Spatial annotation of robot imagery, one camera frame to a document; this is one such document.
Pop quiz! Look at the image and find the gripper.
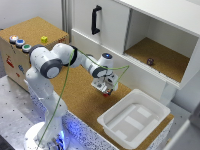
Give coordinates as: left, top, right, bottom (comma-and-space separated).
91, 74, 119, 95

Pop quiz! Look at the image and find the purple block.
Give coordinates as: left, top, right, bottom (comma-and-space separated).
146, 57, 155, 67

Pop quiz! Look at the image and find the yellow block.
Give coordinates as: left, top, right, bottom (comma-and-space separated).
40, 35, 49, 45

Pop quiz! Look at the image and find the white plastic box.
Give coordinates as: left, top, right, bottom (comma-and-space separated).
96, 88, 172, 150

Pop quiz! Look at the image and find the white sliding door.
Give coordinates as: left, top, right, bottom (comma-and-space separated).
72, 0, 131, 55

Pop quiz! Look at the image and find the white cabinet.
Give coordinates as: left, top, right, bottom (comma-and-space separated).
69, 0, 200, 98

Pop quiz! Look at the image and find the green button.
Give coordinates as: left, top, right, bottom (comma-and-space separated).
21, 43, 33, 54

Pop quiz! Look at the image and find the wooden drawer box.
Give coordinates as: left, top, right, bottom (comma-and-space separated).
0, 16, 71, 92

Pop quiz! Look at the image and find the blue button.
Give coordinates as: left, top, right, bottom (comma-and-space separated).
15, 38, 26, 48

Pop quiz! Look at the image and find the red button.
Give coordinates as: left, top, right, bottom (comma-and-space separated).
9, 35, 19, 44

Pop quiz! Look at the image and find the green cable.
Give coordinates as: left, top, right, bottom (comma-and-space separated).
35, 48, 130, 150

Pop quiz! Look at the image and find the black door handle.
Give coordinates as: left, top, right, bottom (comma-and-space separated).
91, 4, 103, 36

